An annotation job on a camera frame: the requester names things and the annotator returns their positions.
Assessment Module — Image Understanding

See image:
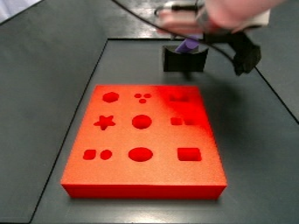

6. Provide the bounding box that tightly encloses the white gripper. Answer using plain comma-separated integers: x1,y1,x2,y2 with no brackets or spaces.
153,1,219,34

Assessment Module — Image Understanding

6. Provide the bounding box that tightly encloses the purple cylinder peg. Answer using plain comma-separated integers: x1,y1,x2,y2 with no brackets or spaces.
175,38,199,53

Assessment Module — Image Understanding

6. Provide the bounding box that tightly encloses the robot arm with black cover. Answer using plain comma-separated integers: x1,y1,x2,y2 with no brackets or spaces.
153,0,285,75

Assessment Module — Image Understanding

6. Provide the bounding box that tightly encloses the orange foam shape board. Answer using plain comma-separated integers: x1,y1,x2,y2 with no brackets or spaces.
60,85,227,200

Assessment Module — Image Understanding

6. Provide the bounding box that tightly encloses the dark grey cradle block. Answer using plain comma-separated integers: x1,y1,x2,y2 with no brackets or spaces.
163,45,209,72

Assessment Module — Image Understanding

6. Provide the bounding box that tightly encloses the black cable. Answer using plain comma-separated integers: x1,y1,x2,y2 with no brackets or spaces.
111,0,239,64

